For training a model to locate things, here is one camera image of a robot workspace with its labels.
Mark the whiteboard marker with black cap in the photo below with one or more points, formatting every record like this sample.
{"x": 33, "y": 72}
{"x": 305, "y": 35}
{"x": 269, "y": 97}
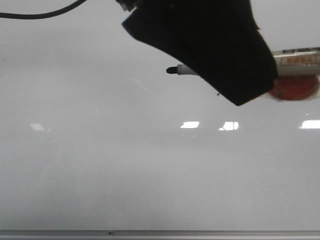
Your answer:
{"x": 288, "y": 62}

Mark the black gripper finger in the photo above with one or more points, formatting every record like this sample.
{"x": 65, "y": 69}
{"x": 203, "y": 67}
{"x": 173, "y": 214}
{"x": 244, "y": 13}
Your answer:
{"x": 218, "y": 39}

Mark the white whiteboard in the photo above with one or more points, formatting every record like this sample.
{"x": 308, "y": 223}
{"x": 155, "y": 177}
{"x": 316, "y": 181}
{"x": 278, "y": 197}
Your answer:
{"x": 96, "y": 135}

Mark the red round magnet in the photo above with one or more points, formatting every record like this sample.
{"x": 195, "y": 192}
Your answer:
{"x": 295, "y": 88}

